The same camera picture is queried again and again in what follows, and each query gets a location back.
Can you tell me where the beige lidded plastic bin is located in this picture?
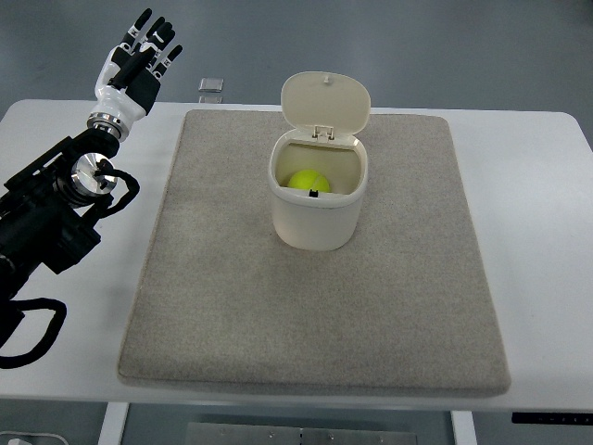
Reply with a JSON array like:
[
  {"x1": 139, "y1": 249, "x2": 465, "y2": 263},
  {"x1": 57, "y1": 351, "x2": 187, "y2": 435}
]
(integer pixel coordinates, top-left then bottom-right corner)
[{"x1": 268, "y1": 71, "x2": 371, "y2": 251}]

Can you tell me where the white table leg left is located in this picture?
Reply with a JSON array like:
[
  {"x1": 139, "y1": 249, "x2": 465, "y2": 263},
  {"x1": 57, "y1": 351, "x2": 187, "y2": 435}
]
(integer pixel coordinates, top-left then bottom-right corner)
[{"x1": 97, "y1": 402, "x2": 130, "y2": 445}]

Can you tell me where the white table leg right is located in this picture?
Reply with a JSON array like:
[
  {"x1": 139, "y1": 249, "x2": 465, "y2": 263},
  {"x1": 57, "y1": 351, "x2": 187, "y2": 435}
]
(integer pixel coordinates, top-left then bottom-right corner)
[{"x1": 450, "y1": 411, "x2": 478, "y2": 445}]

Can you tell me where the grey felt mat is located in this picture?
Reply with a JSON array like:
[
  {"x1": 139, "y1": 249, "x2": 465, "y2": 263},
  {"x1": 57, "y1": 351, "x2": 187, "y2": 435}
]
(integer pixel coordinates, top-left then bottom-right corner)
[{"x1": 118, "y1": 110, "x2": 511, "y2": 397}]

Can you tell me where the black table control panel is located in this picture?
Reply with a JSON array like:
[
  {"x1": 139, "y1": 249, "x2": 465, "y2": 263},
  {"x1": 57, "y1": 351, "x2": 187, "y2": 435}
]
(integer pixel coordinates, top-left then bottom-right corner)
[{"x1": 511, "y1": 412, "x2": 593, "y2": 426}]

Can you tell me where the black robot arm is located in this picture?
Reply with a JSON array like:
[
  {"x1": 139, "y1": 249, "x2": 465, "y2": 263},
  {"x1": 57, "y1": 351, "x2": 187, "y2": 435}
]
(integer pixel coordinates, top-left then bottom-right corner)
[{"x1": 1, "y1": 112, "x2": 140, "y2": 301}]

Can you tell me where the yellow tennis ball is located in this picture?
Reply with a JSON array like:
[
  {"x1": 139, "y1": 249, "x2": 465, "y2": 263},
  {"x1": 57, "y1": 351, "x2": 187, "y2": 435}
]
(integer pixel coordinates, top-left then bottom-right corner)
[{"x1": 287, "y1": 169, "x2": 331, "y2": 193}]

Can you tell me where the white table leg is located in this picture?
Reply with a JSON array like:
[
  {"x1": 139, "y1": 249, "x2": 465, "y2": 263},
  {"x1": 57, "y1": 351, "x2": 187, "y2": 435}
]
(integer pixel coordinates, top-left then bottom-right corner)
[
  {"x1": 450, "y1": 411, "x2": 478, "y2": 445},
  {"x1": 97, "y1": 402, "x2": 130, "y2": 445}
]

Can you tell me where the black sleeved cable loop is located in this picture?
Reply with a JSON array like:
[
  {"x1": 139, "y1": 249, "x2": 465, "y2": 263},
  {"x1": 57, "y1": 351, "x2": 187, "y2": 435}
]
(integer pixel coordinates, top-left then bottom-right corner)
[{"x1": 0, "y1": 297, "x2": 69, "y2": 371}]

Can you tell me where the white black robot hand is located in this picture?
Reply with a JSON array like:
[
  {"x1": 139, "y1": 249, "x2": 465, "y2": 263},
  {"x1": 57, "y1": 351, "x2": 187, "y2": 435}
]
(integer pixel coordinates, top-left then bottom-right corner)
[{"x1": 88, "y1": 8, "x2": 183, "y2": 134}]

